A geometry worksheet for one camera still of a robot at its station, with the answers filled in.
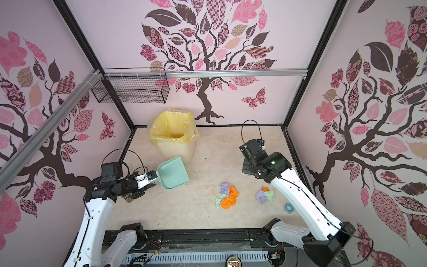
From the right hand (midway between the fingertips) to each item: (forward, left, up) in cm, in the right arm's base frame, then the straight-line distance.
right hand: (251, 164), depth 73 cm
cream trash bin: (+18, +44, -12) cm, 49 cm away
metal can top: (-34, +10, -12) cm, 37 cm away
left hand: (-4, +47, -8) cm, 48 cm away
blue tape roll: (-12, -21, -24) cm, 34 cm away
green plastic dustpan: (0, +37, -7) cm, 38 cm away
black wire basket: (+70, +78, -6) cm, 105 cm away
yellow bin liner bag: (+31, +42, -5) cm, 52 cm away
